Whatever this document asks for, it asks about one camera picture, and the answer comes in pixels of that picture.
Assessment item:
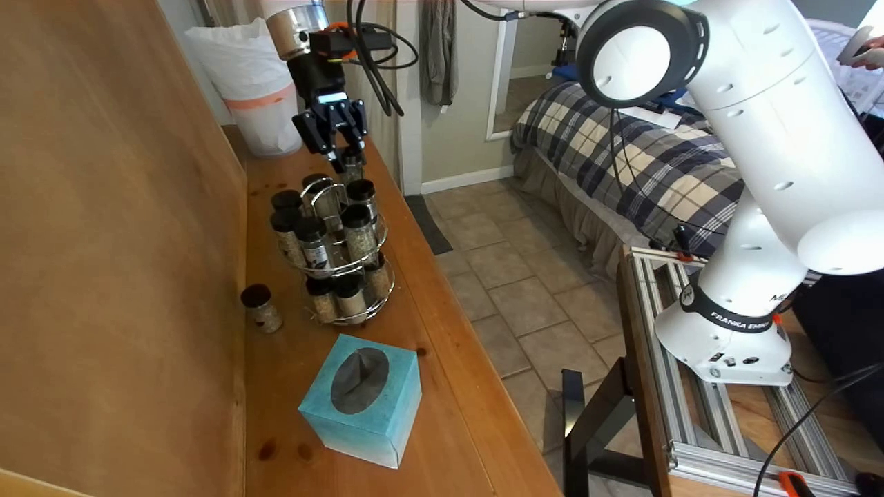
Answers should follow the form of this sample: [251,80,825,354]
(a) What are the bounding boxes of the white framed mirror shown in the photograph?
[484,12,575,143]

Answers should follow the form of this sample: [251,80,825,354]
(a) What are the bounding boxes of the black metal stand foot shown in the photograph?
[560,357,651,497]

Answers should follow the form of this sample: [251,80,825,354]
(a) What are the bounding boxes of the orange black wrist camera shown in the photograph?
[313,24,399,66]

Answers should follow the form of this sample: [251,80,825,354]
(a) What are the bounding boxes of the black power cable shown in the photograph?
[748,358,884,497]

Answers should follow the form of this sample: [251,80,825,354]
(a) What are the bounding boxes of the pine wood dresser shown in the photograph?
[219,121,563,497]

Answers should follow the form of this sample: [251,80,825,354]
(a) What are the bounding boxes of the dark hanging garment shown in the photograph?
[419,0,462,110]

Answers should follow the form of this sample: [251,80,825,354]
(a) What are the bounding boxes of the aluminium extrusion robot frame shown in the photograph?
[617,242,865,497]

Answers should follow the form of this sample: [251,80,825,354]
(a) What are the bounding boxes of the large plywood board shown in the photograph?
[0,0,251,497]

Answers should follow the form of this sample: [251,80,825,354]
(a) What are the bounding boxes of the black red clamp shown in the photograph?
[672,222,708,265]

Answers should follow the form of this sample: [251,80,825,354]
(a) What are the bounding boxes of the bed with plaid blanket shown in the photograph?
[509,78,752,283]

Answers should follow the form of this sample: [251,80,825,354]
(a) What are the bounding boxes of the black lid spice jar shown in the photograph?
[292,215,331,277]
[345,176,382,219]
[305,273,340,327]
[331,147,367,184]
[238,283,285,338]
[340,201,379,262]
[331,273,367,324]
[267,187,310,271]

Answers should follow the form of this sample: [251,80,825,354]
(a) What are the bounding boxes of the orange clamp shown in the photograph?
[776,466,818,497]

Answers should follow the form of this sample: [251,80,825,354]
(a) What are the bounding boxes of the chrome wire spice rack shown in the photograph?
[271,172,401,332]

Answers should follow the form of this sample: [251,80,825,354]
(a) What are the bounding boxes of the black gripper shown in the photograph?
[285,52,374,157]

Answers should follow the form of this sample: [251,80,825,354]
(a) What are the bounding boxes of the black cabinet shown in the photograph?
[789,271,884,451]

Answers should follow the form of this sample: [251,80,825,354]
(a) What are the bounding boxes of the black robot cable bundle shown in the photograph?
[343,0,422,120]

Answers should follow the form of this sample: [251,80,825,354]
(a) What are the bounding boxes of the white papers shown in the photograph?
[832,16,884,120]

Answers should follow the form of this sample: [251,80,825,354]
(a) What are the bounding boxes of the white lined trash bin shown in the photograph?
[180,16,307,160]

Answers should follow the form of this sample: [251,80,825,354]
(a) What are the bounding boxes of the teal tissue box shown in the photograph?
[296,332,425,472]

